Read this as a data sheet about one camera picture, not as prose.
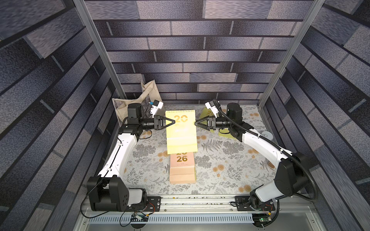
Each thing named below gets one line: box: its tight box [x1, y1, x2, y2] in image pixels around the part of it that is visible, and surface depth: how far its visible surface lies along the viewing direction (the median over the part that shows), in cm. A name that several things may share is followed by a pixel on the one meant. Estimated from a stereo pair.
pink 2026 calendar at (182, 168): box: [169, 152, 197, 185], surface depth 86 cm
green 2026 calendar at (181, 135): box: [165, 109, 199, 155], surface depth 70 cm
